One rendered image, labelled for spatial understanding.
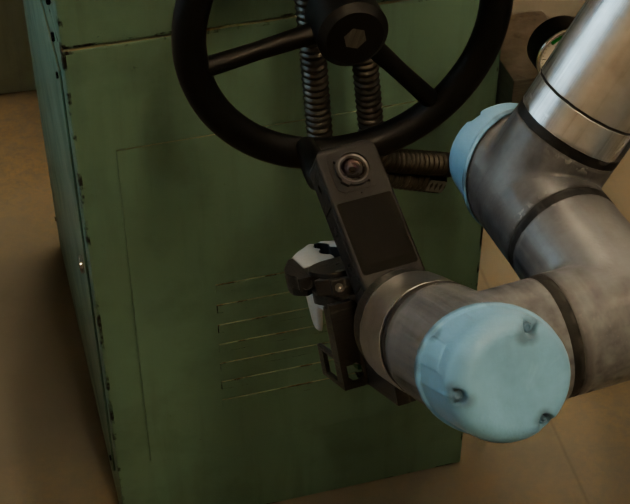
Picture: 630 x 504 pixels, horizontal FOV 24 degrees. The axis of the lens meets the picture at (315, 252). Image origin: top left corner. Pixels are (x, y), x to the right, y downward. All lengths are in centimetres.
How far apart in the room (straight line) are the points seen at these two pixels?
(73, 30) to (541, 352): 68
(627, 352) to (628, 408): 117
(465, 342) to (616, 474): 116
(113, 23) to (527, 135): 54
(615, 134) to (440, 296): 16
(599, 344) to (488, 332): 8
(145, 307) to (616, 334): 82
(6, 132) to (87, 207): 103
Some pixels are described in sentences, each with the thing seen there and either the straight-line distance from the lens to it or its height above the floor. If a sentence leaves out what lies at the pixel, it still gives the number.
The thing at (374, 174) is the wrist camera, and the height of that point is 84.
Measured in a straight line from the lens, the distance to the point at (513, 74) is 149.
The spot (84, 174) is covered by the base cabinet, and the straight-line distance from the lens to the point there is 145.
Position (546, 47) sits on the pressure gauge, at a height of 67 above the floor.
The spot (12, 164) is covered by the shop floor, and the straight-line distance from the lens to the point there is 243.
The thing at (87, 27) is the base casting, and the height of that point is 73.
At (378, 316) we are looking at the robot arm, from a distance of 89.
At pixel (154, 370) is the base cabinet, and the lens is 164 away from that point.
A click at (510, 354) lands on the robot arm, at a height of 89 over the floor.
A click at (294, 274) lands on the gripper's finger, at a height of 77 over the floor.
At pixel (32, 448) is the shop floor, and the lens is 196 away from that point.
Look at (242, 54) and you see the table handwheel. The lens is 119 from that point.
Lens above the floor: 145
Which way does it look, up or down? 41 degrees down
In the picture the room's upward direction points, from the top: straight up
